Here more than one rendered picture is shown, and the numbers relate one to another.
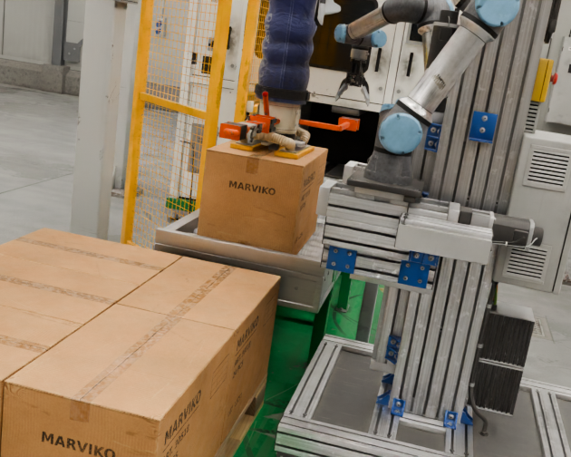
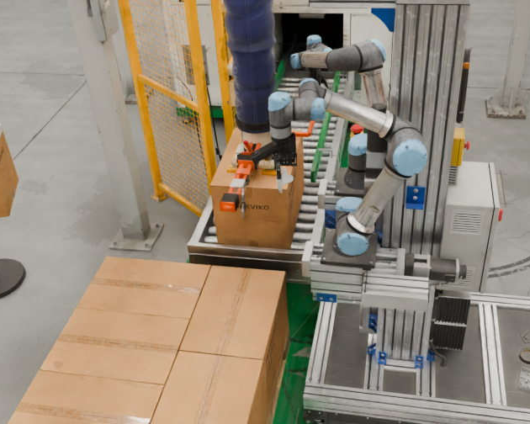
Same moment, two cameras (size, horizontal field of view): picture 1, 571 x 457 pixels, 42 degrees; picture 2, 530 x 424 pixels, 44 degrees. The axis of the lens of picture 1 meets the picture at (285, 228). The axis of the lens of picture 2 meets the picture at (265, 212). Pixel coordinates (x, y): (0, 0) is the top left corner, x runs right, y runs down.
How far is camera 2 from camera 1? 142 cm
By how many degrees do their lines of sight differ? 22
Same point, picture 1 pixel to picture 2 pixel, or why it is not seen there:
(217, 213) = (229, 225)
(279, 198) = (272, 211)
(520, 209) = (449, 247)
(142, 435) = not seen: outside the picture
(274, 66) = (247, 108)
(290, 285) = (293, 270)
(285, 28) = (250, 80)
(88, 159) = (114, 156)
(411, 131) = (359, 244)
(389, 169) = not seen: hidden behind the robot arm
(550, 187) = (469, 234)
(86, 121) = (105, 130)
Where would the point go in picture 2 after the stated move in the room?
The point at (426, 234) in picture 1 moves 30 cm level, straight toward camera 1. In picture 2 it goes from (381, 298) to (377, 354)
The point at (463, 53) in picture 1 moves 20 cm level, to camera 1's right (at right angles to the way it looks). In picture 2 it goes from (389, 191) to (445, 188)
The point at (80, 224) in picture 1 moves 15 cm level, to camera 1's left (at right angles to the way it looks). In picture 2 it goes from (122, 201) to (100, 202)
